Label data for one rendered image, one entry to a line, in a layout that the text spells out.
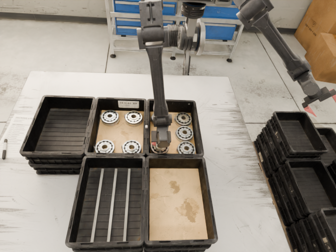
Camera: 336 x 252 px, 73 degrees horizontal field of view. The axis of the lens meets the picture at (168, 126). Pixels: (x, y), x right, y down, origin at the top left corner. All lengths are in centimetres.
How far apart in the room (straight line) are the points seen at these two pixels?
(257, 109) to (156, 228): 217
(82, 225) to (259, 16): 111
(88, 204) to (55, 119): 58
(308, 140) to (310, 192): 43
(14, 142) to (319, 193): 213
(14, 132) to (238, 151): 142
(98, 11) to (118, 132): 289
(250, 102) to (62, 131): 224
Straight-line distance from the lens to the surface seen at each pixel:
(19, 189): 147
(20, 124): 172
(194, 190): 120
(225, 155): 150
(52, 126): 147
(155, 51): 85
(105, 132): 136
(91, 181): 122
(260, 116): 288
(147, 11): 85
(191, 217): 115
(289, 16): 461
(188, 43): 150
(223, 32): 327
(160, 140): 102
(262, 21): 97
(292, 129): 220
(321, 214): 176
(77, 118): 146
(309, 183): 211
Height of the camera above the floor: 191
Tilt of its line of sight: 51 degrees down
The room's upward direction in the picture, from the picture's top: 9 degrees clockwise
